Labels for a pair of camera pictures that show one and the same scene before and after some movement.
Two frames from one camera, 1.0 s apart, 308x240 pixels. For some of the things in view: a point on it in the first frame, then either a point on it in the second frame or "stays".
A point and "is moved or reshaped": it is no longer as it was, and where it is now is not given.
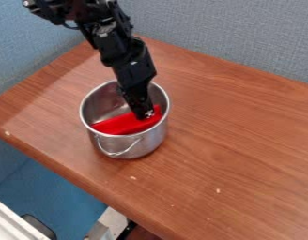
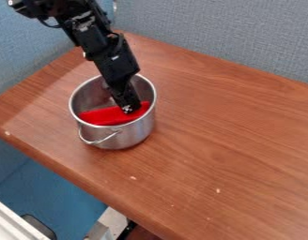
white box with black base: (12, 226) stays
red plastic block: (127, 123) → (112, 115)
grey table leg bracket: (108, 227) stays
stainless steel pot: (100, 105) is moved or reshaped
